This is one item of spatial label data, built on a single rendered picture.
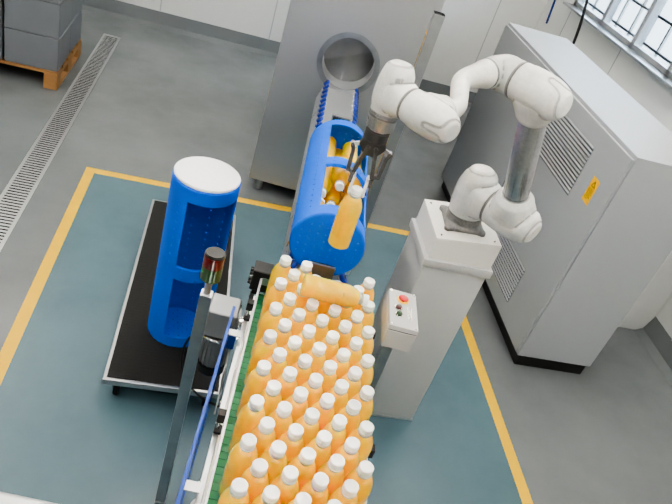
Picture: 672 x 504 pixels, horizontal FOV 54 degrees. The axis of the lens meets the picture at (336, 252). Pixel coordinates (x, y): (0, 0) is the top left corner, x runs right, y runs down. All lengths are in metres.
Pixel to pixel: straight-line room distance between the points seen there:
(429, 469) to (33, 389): 1.85
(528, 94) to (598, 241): 1.61
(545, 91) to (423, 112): 0.55
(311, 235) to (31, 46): 3.65
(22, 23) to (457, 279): 3.90
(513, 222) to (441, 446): 1.33
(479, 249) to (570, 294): 1.19
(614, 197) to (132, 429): 2.56
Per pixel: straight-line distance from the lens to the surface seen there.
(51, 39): 5.59
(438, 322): 3.04
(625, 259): 3.90
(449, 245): 2.78
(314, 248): 2.46
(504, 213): 2.64
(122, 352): 3.19
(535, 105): 2.28
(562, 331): 4.10
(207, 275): 2.00
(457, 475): 3.40
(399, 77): 1.91
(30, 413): 3.15
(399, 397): 3.36
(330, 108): 4.06
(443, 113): 1.84
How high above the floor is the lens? 2.43
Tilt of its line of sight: 33 degrees down
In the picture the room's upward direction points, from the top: 19 degrees clockwise
